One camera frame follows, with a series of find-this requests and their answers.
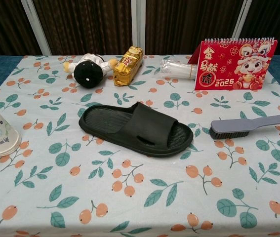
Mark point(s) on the floral printed tablecloth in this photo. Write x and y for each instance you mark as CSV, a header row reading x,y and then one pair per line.
x,y
139,197

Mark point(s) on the red 2026 desk calendar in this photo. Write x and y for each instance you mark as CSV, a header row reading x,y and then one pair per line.
x,y
228,66

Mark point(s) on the black headed plush doll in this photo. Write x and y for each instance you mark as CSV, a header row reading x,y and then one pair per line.
x,y
88,72

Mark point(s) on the gold foil snack package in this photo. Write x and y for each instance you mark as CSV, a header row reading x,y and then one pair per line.
x,y
127,66

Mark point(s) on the black rubber slipper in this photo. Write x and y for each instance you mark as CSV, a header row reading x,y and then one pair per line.
x,y
134,123

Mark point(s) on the clear plastic packet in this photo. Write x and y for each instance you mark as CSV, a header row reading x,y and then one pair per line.
x,y
176,69

